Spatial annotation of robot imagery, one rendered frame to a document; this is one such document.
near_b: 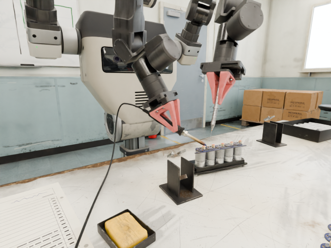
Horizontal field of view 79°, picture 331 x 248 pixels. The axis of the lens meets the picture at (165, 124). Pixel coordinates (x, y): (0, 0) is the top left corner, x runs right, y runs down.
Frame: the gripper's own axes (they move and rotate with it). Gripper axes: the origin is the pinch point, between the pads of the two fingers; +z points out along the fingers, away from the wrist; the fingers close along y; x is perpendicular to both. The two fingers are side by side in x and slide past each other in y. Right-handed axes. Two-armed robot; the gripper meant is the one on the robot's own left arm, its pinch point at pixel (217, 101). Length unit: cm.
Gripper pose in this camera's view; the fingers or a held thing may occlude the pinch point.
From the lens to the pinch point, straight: 52.9
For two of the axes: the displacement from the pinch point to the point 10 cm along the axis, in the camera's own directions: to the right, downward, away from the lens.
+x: 5.5, 1.4, 8.2
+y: 8.1, 1.2, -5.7
